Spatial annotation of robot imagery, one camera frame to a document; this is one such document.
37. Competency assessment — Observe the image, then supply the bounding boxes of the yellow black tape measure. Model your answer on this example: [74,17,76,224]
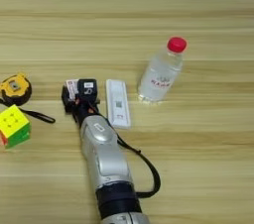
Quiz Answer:
[0,71,57,125]

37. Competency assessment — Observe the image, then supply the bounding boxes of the clear bottle with red cap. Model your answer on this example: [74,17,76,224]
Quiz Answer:
[136,36,189,105]

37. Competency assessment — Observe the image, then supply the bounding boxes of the white flat dongle device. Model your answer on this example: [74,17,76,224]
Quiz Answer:
[104,78,132,130]

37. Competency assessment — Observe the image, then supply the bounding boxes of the multicolour puzzle cube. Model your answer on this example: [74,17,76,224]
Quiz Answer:
[0,103,32,150]

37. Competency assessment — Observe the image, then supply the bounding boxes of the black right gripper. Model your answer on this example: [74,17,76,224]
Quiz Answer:
[61,84,101,127]

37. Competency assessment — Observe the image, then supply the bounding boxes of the red and white small box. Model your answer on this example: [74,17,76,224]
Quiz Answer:
[64,78,80,102]

